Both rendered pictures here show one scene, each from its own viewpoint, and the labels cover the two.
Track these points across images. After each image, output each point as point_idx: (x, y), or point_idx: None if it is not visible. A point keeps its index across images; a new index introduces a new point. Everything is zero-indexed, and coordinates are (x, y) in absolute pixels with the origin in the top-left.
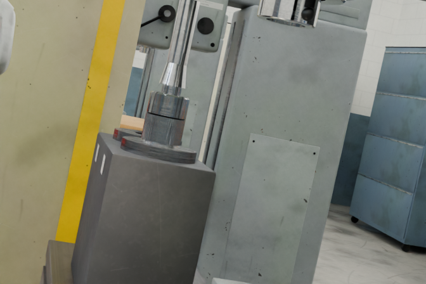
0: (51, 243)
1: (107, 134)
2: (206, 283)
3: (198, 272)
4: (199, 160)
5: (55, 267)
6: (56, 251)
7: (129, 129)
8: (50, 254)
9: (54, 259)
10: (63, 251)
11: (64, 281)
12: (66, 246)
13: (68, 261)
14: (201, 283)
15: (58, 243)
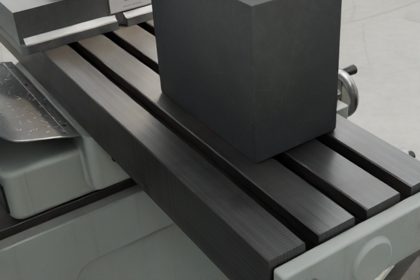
0: (419, 162)
1: None
2: (204, 197)
3: (234, 222)
4: None
5: (337, 117)
6: (384, 147)
7: None
8: (379, 137)
9: (360, 129)
10: (382, 152)
11: None
12: (404, 169)
13: (348, 135)
14: (207, 190)
15: (417, 169)
